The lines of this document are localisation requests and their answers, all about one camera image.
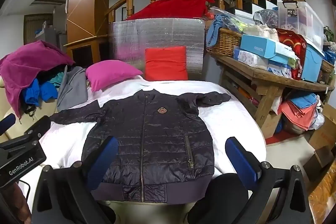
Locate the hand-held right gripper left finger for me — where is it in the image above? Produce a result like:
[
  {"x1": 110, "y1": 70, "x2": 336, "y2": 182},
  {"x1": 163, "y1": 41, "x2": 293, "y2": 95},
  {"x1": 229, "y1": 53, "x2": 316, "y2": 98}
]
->
[{"x1": 31, "y1": 135, "x2": 120, "y2": 224}]

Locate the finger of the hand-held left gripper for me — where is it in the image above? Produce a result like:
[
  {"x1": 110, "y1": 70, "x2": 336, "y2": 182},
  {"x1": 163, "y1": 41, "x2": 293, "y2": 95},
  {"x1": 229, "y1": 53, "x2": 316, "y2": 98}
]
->
[
  {"x1": 0, "y1": 113, "x2": 17, "y2": 136},
  {"x1": 0, "y1": 115, "x2": 52, "y2": 151}
]

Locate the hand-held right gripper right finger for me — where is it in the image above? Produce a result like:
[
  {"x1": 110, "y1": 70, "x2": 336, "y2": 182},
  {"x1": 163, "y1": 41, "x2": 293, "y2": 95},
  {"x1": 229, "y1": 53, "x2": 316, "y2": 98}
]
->
[{"x1": 225, "y1": 136, "x2": 313, "y2": 224}]

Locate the dark puffer jacket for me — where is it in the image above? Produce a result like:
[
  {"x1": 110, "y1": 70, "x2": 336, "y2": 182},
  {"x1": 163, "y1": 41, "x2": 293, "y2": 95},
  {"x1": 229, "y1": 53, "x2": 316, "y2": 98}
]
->
[{"x1": 49, "y1": 89, "x2": 232, "y2": 205}]

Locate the person's left forearm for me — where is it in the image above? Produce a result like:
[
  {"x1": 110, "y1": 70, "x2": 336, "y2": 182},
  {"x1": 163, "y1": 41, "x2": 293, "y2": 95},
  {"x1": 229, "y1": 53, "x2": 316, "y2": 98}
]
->
[{"x1": 10, "y1": 183, "x2": 32, "y2": 224}]

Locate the pile of clothes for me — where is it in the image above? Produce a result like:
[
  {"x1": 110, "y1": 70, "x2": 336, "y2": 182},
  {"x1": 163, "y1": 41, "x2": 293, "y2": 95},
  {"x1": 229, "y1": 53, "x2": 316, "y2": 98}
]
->
[{"x1": 0, "y1": 40, "x2": 76, "y2": 118}]

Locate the blue garment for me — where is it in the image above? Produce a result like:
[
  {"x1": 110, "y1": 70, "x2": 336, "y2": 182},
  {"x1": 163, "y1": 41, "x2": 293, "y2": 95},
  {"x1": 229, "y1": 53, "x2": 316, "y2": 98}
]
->
[{"x1": 22, "y1": 78, "x2": 59, "y2": 106}]

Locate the white embossed blanket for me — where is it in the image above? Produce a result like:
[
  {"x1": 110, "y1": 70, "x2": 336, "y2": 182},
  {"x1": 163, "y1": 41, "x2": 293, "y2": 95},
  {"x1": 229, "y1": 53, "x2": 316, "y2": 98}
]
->
[{"x1": 20, "y1": 75, "x2": 267, "y2": 214}]

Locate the red floor mat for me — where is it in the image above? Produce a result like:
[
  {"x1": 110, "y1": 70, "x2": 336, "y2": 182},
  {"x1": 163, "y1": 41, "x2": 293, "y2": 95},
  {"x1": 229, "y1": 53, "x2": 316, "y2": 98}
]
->
[{"x1": 265, "y1": 132, "x2": 297, "y2": 146}]

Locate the teal garment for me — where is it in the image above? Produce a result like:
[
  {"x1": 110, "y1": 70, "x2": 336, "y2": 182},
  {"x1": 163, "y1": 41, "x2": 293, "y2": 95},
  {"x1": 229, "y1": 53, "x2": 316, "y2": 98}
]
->
[{"x1": 50, "y1": 73, "x2": 65, "y2": 88}]

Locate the grey garment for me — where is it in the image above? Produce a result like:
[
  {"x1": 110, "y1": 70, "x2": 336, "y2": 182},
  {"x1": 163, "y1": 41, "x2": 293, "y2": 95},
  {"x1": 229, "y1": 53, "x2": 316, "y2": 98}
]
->
[{"x1": 56, "y1": 66, "x2": 88, "y2": 111}]

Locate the pile of coral cloths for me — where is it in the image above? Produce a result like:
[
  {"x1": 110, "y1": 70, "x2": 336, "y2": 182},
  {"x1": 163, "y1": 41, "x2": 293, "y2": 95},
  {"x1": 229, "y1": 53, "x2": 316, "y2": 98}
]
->
[{"x1": 281, "y1": 93, "x2": 324, "y2": 132}]

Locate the wooden table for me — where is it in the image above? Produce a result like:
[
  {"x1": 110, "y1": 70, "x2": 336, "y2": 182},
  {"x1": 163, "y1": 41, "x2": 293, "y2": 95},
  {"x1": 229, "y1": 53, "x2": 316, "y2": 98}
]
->
[{"x1": 207, "y1": 49, "x2": 335, "y2": 130}]

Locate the magenta pillow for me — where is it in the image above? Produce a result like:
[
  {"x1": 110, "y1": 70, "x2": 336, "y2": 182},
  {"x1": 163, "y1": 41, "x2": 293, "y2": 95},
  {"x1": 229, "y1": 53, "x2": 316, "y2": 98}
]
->
[{"x1": 85, "y1": 60, "x2": 143, "y2": 93}]

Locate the brown cardboard box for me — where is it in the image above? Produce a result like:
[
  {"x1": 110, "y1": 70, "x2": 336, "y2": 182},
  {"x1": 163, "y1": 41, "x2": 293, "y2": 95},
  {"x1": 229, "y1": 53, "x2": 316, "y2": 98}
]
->
[{"x1": 304, "y1": 103, "x2": 336, "y2": 180}]

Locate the grey cabinet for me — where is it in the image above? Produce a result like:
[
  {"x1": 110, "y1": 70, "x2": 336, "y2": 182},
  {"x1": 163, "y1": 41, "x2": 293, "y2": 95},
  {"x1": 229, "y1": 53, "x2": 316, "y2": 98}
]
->
[{"x1": 34, "y1": 21, "x2": 66, "y2": 54}]

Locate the orange patterned cloth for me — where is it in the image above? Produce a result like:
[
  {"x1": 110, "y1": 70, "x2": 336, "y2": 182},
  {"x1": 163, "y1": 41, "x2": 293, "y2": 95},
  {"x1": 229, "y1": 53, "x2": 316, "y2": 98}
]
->
[{"x1": 308, "y1": 169, "x2": 336, "y2": 224}]

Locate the white patterned tissue pack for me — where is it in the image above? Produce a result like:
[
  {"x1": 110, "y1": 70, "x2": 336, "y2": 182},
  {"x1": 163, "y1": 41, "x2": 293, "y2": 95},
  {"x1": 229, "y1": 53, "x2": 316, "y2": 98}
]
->
[{"x1": 234, "y1": 49, "x2": 269, "y2": 69}]

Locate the red pillow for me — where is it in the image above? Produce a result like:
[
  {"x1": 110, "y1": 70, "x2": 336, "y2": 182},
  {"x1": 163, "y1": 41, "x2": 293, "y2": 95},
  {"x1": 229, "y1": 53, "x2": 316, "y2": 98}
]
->
[{"x1": 144, "y1": 46, "x2": 189, "y2": 81}]

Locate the blue cardboard box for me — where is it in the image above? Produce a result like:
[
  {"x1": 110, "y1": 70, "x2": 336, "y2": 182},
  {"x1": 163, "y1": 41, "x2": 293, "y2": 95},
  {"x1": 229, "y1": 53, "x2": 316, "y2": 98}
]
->
[{"x1": 240, "y1": 34, "x2": 300, "y2": 63}]

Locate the wicker basket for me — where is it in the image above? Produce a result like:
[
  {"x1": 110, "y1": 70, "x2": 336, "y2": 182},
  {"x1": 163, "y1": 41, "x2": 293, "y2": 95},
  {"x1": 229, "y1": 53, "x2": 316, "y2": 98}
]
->
[{"x1": 207, "y1": 28, "x2": 242, "y2": 58}]

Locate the silver foil insulation board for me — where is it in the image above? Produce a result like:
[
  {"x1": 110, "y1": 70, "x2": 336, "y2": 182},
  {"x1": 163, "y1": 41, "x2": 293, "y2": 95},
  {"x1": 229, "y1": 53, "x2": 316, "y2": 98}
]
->
[{"x1": 108, "y1": 17, "x2": 206, "y2": 80}]

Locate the light blue plastic bin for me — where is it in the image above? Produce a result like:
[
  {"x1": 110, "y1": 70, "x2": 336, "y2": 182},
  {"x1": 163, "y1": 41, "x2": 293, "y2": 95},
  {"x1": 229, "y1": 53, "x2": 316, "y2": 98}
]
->
[{"x1": 301, "y1": 40, "x2": 326, "y2": 82}]

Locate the red gift bag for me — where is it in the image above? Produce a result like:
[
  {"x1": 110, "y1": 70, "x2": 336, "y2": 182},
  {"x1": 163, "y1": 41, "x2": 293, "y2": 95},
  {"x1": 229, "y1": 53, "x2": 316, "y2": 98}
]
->
[{"x1": 276, "y1": 28, "x2": 307, "y2": 80}]

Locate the wooden pillar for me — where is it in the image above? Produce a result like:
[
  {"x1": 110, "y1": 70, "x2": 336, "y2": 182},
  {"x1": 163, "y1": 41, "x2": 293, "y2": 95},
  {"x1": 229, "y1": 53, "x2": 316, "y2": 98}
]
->
[{"x1": 64, "y1": 0, "x2": 114, "y2": 67}]

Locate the cream plastic bag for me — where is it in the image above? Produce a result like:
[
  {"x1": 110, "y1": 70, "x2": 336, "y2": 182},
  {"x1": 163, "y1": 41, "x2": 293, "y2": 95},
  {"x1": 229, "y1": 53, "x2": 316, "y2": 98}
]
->
[{"x1": 244, "y1": 24, "x2": 280, "y2": 42}]

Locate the blue cloth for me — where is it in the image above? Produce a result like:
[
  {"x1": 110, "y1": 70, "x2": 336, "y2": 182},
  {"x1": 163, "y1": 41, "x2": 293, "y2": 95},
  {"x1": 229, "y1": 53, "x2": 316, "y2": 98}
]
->
[{"x1": 206, "y1": 14, "x2": 231, "y2": 46}]

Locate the dark dotted plastic bag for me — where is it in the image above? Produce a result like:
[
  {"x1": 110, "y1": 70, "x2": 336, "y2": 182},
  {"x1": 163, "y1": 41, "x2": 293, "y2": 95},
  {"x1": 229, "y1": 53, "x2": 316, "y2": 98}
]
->
[{"x1": 253, "y1": 9, "x2": 279, "y2": 28}]

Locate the clear plastic storage box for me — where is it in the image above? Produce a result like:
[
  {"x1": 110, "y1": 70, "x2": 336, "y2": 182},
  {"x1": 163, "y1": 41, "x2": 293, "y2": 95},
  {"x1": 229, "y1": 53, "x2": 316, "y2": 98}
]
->
[{"x1": 277, "y1": 0, "x2": 325, "y2": 50}]

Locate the red cloth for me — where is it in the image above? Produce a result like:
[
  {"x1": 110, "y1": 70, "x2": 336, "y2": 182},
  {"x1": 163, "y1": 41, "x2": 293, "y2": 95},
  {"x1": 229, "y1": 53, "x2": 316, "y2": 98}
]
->
[{"x1": 126, "y1": 0, "x2": 216, "y2": 21}]

